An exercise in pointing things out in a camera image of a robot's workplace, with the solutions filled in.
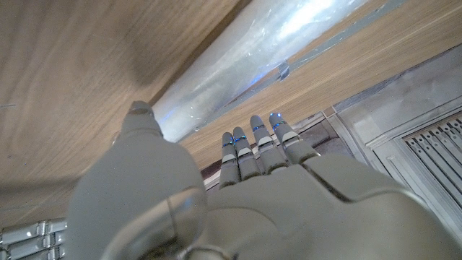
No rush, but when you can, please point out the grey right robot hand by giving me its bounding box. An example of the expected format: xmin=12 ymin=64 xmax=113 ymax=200
xmin=0 ymin=217 xmax=69 ymax=260

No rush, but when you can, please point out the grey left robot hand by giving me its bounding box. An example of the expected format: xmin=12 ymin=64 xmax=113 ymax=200
xmin=66 ymin=100 xmax=462 ymax=260

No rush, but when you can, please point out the printed living room backdrop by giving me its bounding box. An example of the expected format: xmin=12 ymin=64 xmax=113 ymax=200
xmin=201 ymin=45 xmax=462 ymax=232

